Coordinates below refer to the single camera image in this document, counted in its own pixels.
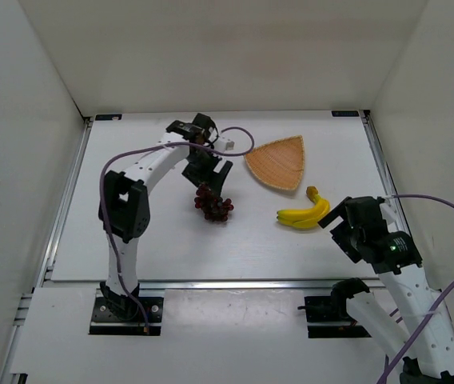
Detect aluminium left side rail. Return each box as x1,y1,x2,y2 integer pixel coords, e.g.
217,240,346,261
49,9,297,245
31,117,94,293

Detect dark left corner bracket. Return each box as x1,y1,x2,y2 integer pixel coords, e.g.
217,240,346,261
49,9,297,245
94,114,122,121

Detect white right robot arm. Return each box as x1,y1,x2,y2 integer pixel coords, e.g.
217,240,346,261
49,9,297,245
319,197,454,383

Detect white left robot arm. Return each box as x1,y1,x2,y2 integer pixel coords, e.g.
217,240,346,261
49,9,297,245
98,114,233,322

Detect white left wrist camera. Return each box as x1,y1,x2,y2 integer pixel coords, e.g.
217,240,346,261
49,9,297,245
213,136,235,153

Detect woven triangular fruit basket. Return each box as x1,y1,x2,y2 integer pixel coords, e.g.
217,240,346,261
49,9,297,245
244,135,305,191

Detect yellow fake banana bunch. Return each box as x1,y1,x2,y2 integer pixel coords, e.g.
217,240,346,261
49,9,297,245
277,186,330,230

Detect aluminium front table rail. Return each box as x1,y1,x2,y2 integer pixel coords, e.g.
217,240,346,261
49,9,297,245
42,278,384,290

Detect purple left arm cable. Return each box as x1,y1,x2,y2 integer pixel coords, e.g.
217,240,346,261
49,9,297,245
99,126,255,335

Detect dark red fake grapes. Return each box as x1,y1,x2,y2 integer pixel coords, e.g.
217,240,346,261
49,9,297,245
194,184,234,222

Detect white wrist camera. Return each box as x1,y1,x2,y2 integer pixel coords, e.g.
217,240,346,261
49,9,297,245
213,136,235,153
376,197,398,226

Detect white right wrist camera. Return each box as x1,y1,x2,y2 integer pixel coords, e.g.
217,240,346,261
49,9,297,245
376,197,398,226

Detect aluminium right side rail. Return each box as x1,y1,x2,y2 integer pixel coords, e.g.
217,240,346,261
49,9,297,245
360,110,410,234

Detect dark right corner bracket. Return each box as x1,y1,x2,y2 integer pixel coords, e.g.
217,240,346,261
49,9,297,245
331,110,360,118

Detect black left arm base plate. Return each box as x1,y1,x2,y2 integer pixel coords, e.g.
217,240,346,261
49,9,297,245
89,294,164,336

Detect dark corner bracket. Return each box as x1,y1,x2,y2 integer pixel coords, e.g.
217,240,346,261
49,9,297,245
331,110,360,118
94,114,122,121

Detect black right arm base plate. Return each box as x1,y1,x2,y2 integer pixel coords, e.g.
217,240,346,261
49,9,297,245
297,296,370,339

